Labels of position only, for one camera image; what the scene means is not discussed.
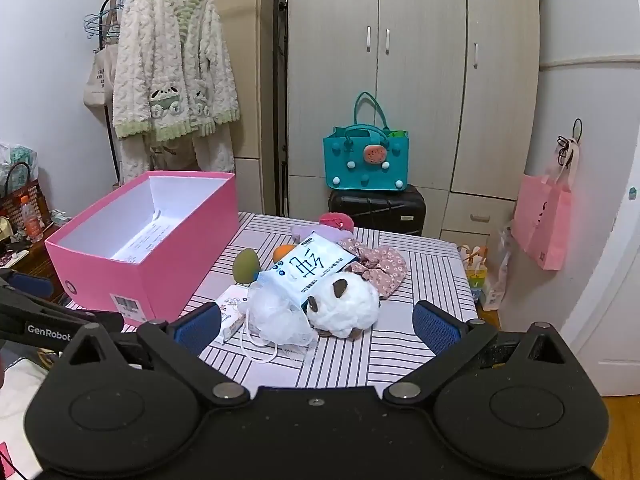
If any small white tissue pack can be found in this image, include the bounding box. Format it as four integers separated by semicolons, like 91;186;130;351
214;284;248;344

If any pink floral scrunchie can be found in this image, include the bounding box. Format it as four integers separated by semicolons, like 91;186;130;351
338;238;408;299

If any white mesh bath pouf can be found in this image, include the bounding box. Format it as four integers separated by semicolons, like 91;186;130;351
239;282;319;364

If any white panda plush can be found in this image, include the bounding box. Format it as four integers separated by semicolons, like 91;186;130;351
306;272;381;340

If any green egg sponge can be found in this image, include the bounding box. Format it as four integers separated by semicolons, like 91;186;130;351
232;248;260;285

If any blue wet wipes pack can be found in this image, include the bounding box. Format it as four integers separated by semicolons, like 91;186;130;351
257;233;356;307

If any orange egg sponge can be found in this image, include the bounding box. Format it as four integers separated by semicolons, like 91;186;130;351
272;244;296;263

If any purple plush with pink hat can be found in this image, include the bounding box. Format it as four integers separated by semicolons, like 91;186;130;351
291;212;355;243

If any orange drink bottle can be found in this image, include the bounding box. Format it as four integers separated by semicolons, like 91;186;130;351
21;195;43;243

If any colourful gift bag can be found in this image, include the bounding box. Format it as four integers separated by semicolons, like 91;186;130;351
459;245;511;311

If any pink cardboard box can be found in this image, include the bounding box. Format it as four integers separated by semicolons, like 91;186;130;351
46;170;239;326

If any striped tablecloth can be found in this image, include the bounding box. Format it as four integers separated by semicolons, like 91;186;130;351
64;210;478;396

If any black suitcase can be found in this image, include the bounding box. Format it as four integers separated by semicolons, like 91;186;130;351
328;185;427;236

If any pink paper bag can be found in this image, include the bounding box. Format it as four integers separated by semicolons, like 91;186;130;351
512;139;580;271

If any white door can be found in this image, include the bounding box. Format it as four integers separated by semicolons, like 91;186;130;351
561;153;639;396

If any teal felt tote bag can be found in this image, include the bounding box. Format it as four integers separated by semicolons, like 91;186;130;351
323;91;410;192

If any beige canvas tote bag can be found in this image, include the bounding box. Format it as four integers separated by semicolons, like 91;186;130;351
82;0;119;108

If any beige wardrobe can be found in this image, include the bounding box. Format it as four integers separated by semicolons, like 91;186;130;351
215;0;539;242

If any black clothes rack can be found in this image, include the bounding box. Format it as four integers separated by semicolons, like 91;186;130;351
84;0;125;182

